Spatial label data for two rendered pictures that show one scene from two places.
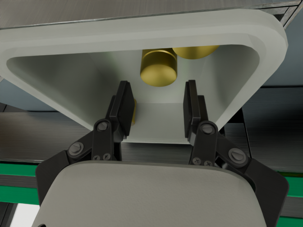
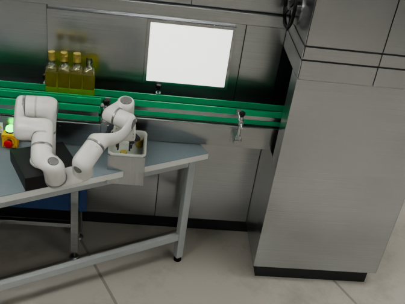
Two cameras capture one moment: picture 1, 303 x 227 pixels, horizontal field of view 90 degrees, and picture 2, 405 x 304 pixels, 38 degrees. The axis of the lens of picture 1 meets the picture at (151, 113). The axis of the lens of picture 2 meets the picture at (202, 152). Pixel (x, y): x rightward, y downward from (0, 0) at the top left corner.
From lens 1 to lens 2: 2.60 m
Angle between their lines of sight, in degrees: 9
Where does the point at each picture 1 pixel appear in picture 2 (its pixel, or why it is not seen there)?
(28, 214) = (215, 81)
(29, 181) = (191, 112)
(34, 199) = (186, 106)
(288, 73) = not seen: hidden behind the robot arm
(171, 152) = not seen: hidden behind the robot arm
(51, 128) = (182, 135)
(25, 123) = (197, 138)
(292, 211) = (91, 113)
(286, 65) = not seen: hidden behind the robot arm
